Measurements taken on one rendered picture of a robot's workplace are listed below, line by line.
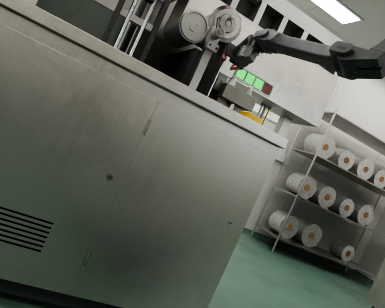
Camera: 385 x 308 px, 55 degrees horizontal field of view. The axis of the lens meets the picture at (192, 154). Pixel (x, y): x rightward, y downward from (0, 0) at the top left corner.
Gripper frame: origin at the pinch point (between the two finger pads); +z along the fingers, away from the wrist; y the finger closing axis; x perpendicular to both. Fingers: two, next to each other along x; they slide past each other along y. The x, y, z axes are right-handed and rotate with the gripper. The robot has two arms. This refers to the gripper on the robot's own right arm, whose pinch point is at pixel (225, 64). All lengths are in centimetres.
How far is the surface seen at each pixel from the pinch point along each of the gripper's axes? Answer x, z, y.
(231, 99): -12.8, 2.0, 7.8
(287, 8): 62, 7, 30
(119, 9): -12, -11, -49
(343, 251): 35, 238, 345
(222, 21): 11.4, -8.3, -10.2
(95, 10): 13, 28, -56
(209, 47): -2.9, -6.9, -11.9
